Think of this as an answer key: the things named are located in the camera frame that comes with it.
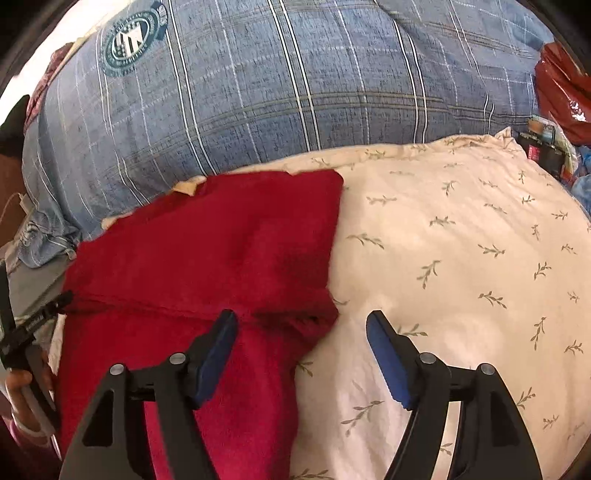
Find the grey sheet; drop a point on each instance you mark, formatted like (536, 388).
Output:
(32, 281)

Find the person's left hand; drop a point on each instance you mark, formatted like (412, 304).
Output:
(21, 392)

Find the cream leaf-print blanket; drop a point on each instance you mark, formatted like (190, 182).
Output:
(461, 258)

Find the dark red patterned cloth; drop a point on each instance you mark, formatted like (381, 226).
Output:
(44, 87)

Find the red plastic bag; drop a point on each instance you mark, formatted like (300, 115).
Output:
(565, 87)

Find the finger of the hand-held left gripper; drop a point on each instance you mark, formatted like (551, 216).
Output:
(44, 313)

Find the black box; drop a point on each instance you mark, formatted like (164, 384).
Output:
(549, 154)

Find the blue plaid pillow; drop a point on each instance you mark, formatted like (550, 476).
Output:
(277, 78)

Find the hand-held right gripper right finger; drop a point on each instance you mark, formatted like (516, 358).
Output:
(390, 355)

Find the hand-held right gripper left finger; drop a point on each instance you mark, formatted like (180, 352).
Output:
(217, 350)

